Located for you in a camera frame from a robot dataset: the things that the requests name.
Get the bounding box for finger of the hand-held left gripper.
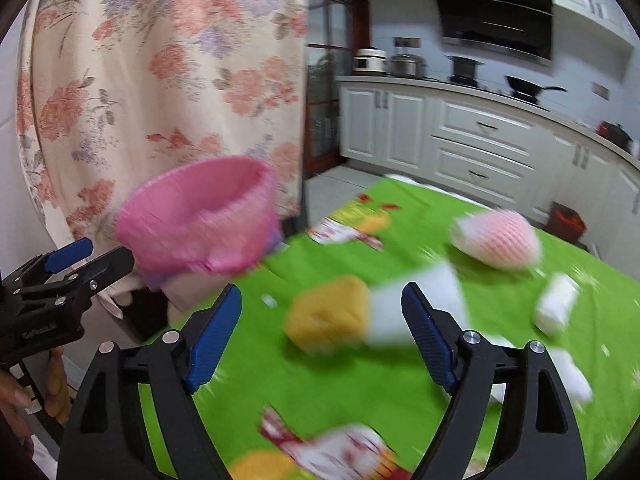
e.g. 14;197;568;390
2;238;94;286
30;246;136;311

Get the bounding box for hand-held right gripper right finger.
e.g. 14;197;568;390
401;281;586;480

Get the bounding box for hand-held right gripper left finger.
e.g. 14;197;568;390
57;284;243;480

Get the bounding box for white foam block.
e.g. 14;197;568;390
367;262;468;348

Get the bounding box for yellow sponge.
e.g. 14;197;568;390
285;275;372;356

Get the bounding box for pink trash bin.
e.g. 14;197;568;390
115;156;281;306

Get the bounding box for pink foam net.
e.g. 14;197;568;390
450;210;543;271

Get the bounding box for white foam roll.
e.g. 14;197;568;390
533;274;582;337

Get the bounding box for white foam piece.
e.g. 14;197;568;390
547;349;594;411

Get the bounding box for person's left hand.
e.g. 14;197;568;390
0;347;71;438

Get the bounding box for green printed tablecloth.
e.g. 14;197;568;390
140;175;640;480

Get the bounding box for red plastic box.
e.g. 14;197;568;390
545;202;586;249

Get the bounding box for white base cabinets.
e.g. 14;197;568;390
337;76;640;271

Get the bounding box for floral curtain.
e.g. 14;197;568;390
15;0;308;261

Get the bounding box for gas stove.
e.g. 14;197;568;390
440;77;551;109

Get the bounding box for black wok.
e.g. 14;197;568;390
505;75;568;104

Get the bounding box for silver pressure cooker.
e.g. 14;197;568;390
390;52;427;79

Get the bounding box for brown wooden door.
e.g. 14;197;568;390
305;0;371;173

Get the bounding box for dark casserole pot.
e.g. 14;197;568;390
597;121;634;151

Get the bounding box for white rice cooker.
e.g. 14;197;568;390
352;48;388;75

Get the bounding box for black range hood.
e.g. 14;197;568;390
431;0;555;63

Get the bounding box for white wall cabinet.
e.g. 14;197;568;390
547;0;638;45

